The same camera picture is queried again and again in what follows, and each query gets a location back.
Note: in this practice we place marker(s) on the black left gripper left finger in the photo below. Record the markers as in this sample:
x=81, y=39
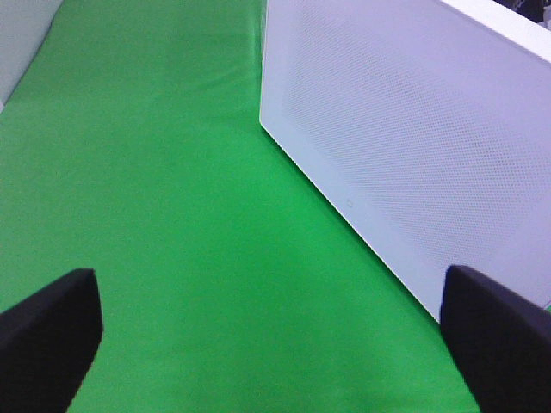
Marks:
x=48, y=343

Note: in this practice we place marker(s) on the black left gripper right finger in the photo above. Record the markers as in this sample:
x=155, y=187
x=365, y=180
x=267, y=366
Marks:
x=498, y=340

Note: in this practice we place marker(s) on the white microwave door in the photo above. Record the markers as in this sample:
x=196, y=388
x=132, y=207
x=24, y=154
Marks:
x=426, y=124

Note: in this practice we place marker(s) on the green table cloth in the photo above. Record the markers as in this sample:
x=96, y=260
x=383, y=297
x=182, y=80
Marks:
x=228, y=282

